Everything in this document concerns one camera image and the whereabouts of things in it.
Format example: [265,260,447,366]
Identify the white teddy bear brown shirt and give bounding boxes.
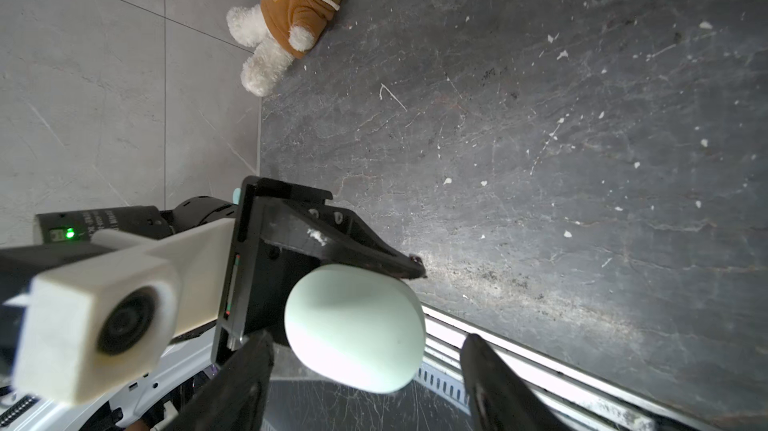
[226,0,342,97]

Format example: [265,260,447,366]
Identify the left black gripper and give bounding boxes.
[212,176,426,365]

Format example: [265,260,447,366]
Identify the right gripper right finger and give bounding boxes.
[460,334,569,431]

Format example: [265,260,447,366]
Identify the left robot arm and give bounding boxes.
[1,176,426,430]

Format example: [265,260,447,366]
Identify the green earbud charging case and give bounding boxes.
[284,264,426,394]

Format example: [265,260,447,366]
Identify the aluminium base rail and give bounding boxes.
[417,304,715,430]

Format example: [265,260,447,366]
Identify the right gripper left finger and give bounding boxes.
[167,331,275,431]

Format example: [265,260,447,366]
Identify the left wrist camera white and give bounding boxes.
[12,218,234,405]

